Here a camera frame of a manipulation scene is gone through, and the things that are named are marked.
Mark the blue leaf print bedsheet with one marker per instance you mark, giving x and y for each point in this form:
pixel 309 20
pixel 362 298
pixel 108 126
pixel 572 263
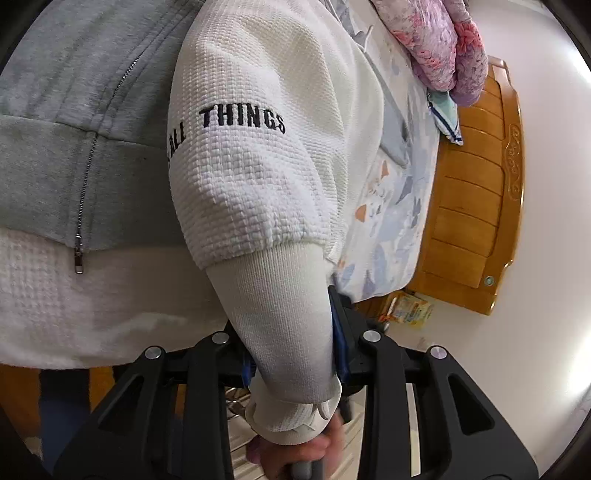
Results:
pixel 397 221

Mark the purple floral quilt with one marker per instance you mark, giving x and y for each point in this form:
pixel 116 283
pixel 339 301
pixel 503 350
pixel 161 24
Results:
pixel 434 46

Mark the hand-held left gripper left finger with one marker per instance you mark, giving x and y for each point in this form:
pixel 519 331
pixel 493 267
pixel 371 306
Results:
pixel 247 371

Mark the wooden bed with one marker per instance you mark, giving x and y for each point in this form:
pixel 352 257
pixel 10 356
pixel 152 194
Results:
pixel 471 194

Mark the dark blue trouser cloth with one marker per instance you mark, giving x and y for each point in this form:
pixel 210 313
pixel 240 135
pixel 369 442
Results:
pixel 62 415

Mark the striped light blue pillow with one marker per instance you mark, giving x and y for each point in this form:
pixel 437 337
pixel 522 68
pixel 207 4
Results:
pixel 445 115

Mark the grey zip hoodie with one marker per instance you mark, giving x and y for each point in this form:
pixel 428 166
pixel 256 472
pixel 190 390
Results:
pixel 69 92

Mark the yellow snack packet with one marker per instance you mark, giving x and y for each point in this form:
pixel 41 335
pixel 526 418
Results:
pixel 408 311

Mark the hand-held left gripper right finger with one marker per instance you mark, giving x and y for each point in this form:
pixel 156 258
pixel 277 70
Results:
pixel 340 346

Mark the person's right hand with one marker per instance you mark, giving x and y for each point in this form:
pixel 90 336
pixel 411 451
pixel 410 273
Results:
pixel 286 454

